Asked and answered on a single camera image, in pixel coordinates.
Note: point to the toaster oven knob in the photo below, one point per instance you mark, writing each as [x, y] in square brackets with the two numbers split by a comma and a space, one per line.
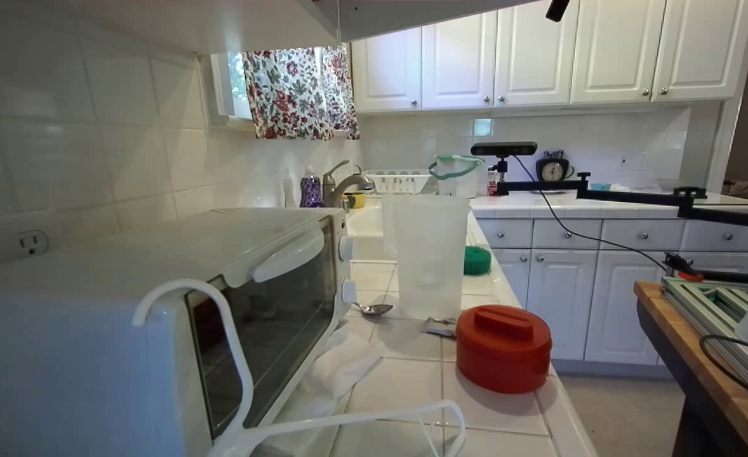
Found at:
[347, 248]
[348, 291]

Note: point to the white drawer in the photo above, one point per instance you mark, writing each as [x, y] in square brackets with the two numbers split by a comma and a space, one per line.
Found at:
[505, 233]
[566, 233]
[724, 237]
[642, 235]

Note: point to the red round container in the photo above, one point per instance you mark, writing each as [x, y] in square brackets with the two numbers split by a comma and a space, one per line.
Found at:
[503, 349]

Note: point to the camera on mount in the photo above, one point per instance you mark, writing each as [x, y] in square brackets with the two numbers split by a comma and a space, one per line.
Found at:
[504, 149]

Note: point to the toaster oven door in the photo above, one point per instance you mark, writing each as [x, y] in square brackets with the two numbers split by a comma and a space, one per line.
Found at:
[266, 330]

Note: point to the white plastic basket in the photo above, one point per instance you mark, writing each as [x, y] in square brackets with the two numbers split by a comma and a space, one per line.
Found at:
[400, 182]

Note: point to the white sink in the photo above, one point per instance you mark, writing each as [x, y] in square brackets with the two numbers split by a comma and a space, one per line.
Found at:
[367, 228]

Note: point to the white cloth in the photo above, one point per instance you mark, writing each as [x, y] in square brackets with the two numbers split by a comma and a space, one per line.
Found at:
[329, 374]

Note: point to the white wall cabinet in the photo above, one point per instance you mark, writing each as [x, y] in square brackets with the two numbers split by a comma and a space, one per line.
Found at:
[539, 57]

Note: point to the black table clock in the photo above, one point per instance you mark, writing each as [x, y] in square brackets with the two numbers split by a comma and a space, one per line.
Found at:
[553, 169]

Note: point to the foil packet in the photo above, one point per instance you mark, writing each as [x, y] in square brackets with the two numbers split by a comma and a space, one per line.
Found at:
[439, 327]

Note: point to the floral curtain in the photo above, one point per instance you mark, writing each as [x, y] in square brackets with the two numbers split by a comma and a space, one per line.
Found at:
[298, 92]

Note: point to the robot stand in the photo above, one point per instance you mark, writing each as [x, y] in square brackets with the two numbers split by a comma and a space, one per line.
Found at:
[726, 390]

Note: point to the wall switch plate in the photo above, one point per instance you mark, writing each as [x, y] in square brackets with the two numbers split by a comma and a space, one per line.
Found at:
[623, 161]
[641, 160]

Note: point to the window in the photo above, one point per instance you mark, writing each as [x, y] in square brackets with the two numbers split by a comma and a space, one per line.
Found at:
[237, 86]

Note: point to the yellow cup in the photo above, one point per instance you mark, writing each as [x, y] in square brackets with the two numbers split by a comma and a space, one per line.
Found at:
[355, 199]

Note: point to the orange and black clamp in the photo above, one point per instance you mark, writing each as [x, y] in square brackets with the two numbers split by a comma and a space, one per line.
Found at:
[684, 266]

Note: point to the green scrubber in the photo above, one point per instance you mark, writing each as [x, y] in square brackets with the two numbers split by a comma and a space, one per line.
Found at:
[477, 261]

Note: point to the silver tap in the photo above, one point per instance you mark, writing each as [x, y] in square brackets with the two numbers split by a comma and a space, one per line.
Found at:
[339, 187]

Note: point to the metal spoon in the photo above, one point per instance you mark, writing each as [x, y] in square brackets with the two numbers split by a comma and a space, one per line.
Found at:
[374, 309]

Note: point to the wall socket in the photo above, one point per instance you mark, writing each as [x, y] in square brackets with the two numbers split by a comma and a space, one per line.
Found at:
[21, 240]

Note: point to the small red bottle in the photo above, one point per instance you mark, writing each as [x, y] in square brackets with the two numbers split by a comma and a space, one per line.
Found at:
[493, 181]

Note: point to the white base cabinet door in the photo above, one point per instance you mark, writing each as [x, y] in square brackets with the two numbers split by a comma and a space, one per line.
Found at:
[514, 276]
[561, 304]
[729, 261]
[621, 311]

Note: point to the purple soap bottle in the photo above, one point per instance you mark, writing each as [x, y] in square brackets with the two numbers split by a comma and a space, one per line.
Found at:
[311, 190]

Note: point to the clear plastic container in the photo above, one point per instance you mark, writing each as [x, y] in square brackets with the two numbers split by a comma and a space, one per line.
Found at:
[428, 254]

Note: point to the white toaster oven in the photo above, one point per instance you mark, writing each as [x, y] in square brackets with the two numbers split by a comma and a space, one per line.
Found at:
[94, 330]

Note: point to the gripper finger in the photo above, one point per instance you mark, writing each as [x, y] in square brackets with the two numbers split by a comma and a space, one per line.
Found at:
[557, 9]

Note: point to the white pitcher with green lid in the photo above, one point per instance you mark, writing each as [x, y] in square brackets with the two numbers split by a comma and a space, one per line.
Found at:
[456, 174]

